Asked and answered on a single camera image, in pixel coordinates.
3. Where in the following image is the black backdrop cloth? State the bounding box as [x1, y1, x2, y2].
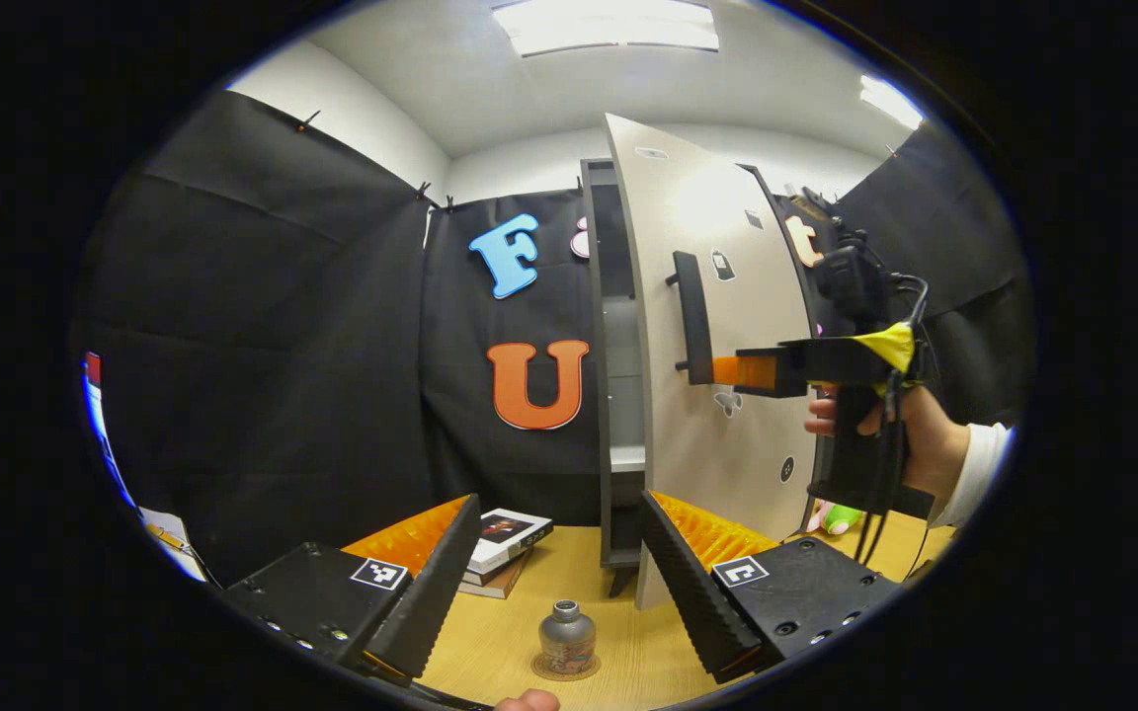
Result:
[70, 91, 1034, 584]

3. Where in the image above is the black cable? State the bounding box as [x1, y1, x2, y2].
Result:
[868, 275, 931, 564]
[853, 375, 901, 566]

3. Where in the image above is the beige cabinet door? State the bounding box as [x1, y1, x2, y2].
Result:
[606, 114, 822, 611]

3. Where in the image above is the large ceiling light panel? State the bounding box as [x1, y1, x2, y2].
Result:
[490, 0, 720, 57]

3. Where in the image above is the white picture book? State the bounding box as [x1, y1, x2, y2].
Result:
[465, 509, 555, 576]

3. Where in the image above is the white paper sheet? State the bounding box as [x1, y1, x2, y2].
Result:
[139, 507, 209, 584]

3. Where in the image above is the brown cover book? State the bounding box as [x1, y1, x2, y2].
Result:
[457, 553, 533, 600]

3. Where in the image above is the small ceiling light panel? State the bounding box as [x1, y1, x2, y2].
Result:
[860, 74, 926, 129]

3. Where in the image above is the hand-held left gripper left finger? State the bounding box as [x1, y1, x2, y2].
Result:
[223, 494, 483, 682]

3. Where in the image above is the green pink plush toy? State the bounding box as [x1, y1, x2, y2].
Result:
[806, 499, 866, 536]

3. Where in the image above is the silver printed bottle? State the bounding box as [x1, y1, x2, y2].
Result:
[538, 599, 598, 675]

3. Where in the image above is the dark grey cabinet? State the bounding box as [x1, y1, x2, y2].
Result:
[579, 158, 649, 598]

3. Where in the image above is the round brown coaster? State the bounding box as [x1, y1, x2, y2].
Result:
[531, 652, 602, 682]

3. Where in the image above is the black cabinet door handle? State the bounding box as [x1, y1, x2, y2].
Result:
[666, 251, 716, 386]

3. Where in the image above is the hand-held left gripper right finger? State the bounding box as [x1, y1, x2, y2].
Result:
[638, 491, 901, 684]

